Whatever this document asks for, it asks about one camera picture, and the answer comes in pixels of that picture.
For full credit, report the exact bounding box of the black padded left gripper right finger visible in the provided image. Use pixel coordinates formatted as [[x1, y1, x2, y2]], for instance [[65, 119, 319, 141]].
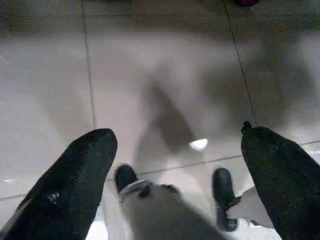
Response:
[[241, 121, 320, 240]]

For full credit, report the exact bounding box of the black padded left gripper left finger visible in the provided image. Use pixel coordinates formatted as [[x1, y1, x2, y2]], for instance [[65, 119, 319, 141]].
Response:
[[0, 128, 118, 240]]

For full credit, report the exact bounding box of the grey robot right leg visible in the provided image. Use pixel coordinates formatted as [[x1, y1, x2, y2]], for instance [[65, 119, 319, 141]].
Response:
[[227, 186, 276, 229]]

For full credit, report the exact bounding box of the black robot left foot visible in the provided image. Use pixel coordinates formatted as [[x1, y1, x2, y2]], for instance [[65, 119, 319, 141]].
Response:
[[114, 163, 140, 195]]

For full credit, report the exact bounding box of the black robot foot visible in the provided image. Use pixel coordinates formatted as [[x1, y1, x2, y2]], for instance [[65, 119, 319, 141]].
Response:
[[212, 167, 239, 233], [114, 163, 140, 195]]

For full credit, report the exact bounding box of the black robot right foot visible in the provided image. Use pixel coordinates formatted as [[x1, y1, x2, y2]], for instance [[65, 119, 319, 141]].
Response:
[[212, 167, 239, 233]]

